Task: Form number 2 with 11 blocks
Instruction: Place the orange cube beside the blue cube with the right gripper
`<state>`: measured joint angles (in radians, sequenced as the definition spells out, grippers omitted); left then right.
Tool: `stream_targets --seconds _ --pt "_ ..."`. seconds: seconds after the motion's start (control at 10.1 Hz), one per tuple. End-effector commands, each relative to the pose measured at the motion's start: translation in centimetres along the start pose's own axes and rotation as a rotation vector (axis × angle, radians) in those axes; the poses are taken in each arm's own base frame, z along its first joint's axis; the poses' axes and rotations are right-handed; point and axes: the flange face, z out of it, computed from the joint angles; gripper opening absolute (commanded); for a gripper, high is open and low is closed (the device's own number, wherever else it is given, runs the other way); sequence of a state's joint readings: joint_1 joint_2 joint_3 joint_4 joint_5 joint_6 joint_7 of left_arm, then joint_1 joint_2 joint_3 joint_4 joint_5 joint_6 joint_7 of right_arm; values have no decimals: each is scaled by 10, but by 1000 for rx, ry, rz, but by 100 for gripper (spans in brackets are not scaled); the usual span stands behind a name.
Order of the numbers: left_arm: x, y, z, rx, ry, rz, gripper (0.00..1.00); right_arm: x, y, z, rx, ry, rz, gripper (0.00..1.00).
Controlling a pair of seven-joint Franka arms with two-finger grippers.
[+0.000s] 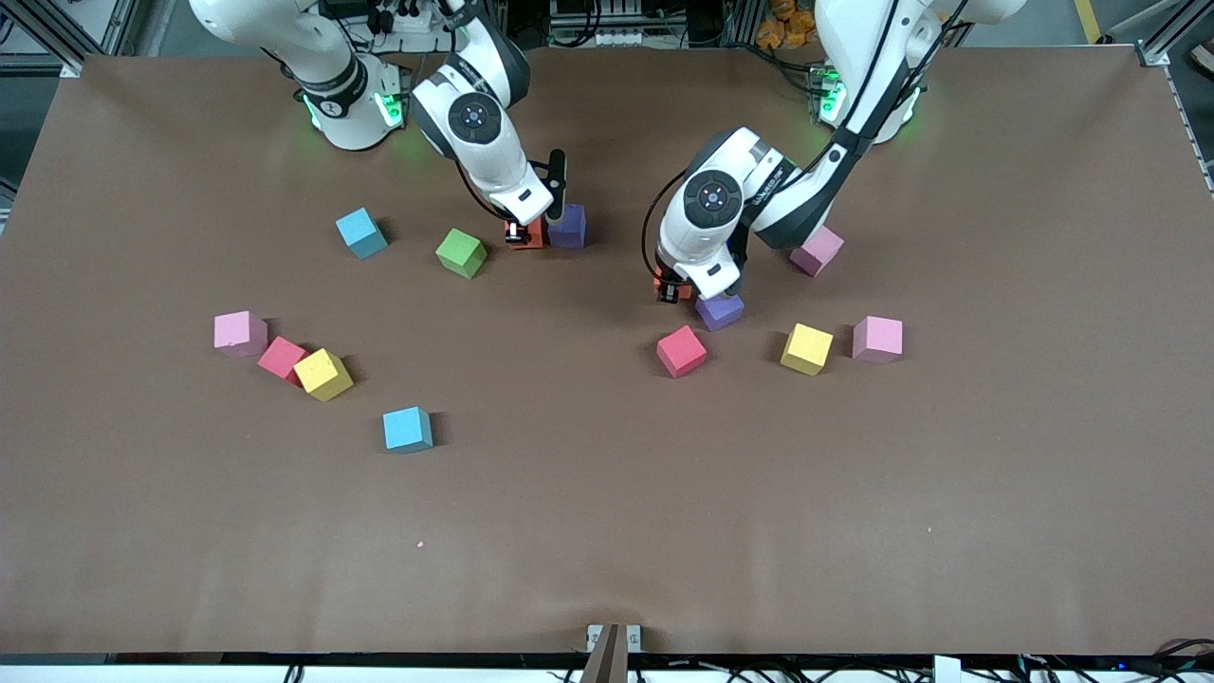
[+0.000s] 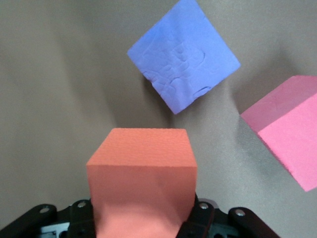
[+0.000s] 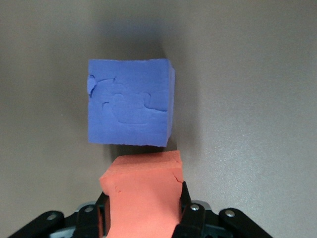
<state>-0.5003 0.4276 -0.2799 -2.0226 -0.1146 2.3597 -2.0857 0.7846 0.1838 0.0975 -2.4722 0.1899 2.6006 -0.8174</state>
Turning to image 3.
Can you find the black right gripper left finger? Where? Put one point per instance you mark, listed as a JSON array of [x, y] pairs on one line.
[[91, 223]]

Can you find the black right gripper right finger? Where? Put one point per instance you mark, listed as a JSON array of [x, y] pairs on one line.
[[190, 218]]

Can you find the orange foam block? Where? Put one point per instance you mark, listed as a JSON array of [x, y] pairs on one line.
[[143, 193]]

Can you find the purple foam block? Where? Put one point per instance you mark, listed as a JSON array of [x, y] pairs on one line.
[[131, 104]]

